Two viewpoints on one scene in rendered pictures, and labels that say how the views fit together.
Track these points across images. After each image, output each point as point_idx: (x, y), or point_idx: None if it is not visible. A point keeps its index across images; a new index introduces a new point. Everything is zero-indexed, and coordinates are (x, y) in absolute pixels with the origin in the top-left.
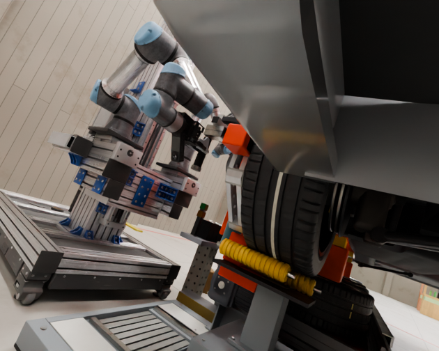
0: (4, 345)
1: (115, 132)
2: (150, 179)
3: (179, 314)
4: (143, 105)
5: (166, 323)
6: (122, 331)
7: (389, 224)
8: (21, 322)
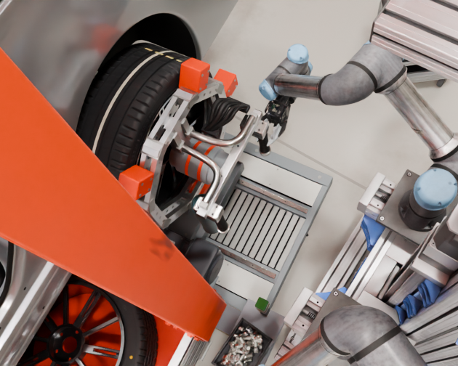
0: (335, 179)
1: (401, 178)
2: (358, 269)
3: (248, 283)
4: None
5: (256, 261)
6: (283, 219)
7: None
8: (348, 202)
